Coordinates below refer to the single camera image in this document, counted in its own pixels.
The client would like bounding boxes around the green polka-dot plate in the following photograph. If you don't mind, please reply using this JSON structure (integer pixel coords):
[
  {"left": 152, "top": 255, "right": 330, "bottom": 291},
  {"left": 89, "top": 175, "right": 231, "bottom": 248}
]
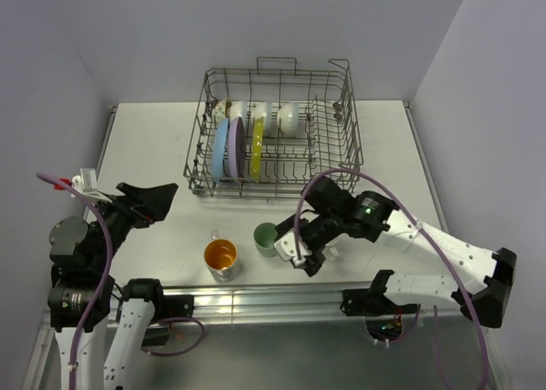
[{"left": 250, "top": 118, "right": 264, "bottom": 181}]

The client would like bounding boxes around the floral mug orange inside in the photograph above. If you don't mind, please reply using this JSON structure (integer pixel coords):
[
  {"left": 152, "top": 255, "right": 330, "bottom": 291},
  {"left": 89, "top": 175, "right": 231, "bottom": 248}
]
[{"left": 204, "top": 230, "right": 240, "bottom": 282}]

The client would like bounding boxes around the cream white mug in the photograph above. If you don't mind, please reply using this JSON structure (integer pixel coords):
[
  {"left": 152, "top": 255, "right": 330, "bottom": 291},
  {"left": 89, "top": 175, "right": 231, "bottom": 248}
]
[{"left": 322, "top": 238, "right": 340, "bottom": 262}]

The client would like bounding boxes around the white bowl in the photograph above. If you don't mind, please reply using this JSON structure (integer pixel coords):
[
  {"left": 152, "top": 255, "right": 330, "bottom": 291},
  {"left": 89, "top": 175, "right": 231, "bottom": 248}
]
[
  {"left": 253, "top": 101, "right": 272, "bottom": 137},
  {"left": 277, "top": 102, "right": 299, "bottom": 137},
  {"left": 229, "top": 101, "right": 247, "bottom": 120}
]

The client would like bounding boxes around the lilac plastic plate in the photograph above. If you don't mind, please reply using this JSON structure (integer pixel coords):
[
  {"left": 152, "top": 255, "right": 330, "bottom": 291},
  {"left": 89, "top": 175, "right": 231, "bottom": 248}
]
[{"left": 228, "top": 117, "right": 246, "bottom": 179}]

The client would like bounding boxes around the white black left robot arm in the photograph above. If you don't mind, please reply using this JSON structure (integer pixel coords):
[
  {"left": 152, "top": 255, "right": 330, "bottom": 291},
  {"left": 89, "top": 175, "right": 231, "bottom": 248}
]
[{"left": 48, "top": 179, "right": 178, "bottom": 389}]

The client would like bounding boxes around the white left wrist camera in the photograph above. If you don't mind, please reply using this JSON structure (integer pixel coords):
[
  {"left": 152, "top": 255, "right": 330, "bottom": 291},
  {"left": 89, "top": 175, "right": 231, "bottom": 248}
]
[{"left": 60, "top": 168, "right": 107, "bottom": 201}]

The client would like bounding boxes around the blue plastic plate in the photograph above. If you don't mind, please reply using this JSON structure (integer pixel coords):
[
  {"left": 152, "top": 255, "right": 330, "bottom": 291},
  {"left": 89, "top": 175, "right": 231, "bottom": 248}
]
[{"left": 212, "top": 119, "right": 229, "bottom": 183}]

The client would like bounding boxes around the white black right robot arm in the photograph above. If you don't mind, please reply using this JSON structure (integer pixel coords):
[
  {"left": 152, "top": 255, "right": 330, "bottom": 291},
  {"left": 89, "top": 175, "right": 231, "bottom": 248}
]
[{"left": 274, "top": 178, "right": 517, "bottom": 329}]

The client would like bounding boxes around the grey wire dish rack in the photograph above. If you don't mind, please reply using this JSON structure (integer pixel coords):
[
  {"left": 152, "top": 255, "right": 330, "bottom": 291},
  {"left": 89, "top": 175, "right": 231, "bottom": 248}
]
[{"left": 183, "top": 57, "right": 363, "bottom": 200}]

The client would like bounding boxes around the floral painted bowl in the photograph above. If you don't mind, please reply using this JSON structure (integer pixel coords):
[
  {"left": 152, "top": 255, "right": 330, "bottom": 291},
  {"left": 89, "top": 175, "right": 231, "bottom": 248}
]
[{"left": 212, "top": 98, "right": 232, "bottom": 124}]

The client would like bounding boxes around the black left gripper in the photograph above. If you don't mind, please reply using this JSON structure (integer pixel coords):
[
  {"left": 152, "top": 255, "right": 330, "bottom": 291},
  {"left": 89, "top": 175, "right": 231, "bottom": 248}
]
[{"left": 90, "top": 180, "right": 177, "bottom": 271}]

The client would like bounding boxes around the aluminium frame rail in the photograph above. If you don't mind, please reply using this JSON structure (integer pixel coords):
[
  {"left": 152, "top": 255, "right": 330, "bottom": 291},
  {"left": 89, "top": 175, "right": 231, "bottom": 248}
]
[{"left": 23, "top": 278, "right": 513, "bottom": 390}]

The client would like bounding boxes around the green cup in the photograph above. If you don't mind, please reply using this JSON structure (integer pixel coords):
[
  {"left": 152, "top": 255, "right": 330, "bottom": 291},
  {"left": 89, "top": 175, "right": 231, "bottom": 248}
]
[{"left": 253, "top": 223, "right": 277, "bottom": 257}]

